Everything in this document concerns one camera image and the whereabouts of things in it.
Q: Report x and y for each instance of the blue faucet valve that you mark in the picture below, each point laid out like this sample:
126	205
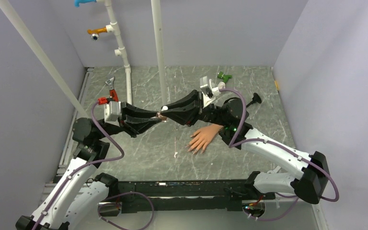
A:
77	3

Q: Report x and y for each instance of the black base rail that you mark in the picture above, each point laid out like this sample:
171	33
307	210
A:
138	196

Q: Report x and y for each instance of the green toy flashlight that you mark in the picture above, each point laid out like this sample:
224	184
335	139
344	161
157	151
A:
224	77

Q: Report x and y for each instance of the glitter nail polish bottle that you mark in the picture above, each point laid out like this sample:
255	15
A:
162	117

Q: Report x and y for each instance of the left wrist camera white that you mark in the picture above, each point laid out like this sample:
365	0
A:
112	109

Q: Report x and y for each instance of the mannequin hand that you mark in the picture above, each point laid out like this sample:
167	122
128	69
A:
201	138

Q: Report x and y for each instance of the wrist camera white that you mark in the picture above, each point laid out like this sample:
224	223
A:
112	109
208	87

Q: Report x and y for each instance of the red adjustable wrench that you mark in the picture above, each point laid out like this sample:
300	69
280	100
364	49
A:
112	92

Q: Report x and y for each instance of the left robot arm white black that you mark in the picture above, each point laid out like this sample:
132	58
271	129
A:
69	202

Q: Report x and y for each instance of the black hand stand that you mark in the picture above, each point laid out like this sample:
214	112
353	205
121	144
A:
256	99

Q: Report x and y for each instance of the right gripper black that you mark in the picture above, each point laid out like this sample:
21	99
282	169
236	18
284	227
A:
189	114

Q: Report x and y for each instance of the white PVC pipe frame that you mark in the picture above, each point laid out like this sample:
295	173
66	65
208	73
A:
113	27

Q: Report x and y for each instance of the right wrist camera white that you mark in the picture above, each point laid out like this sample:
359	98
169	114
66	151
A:
208	87

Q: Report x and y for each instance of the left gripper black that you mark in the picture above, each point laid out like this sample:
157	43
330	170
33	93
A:
135	119

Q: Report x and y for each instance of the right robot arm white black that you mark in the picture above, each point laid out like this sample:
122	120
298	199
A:
306	175

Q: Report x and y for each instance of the orange faucet valve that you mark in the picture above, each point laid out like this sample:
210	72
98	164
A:
95	33

